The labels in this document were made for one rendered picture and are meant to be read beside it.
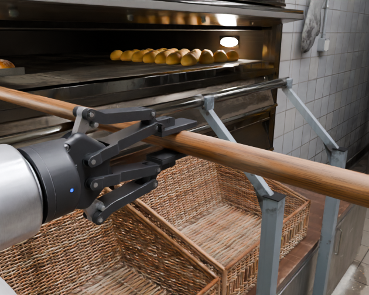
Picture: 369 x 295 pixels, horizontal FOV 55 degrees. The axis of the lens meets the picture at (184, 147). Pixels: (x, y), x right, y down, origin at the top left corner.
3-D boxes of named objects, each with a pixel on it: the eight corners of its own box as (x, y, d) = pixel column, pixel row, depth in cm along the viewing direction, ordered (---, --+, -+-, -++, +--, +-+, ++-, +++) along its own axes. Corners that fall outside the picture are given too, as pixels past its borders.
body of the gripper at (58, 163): (-1, 137, 34) (82, 119, 40) (12, 215, 36) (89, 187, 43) (38, 154, 29) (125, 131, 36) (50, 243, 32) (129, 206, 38)
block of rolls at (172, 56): (106, 59, 200) (106, 50, 198) (164, 55, 234) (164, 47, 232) (188, 66, 162) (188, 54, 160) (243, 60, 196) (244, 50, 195)
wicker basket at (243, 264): (114, 250, 127) (109, 179, 119) (210, 198, 167) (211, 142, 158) (224, 319, 96) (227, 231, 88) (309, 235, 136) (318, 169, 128)
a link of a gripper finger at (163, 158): (162, 160, 44) (162, 165, 44) (197, 147, 49) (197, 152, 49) (146, 154, 46) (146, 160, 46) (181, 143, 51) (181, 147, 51)
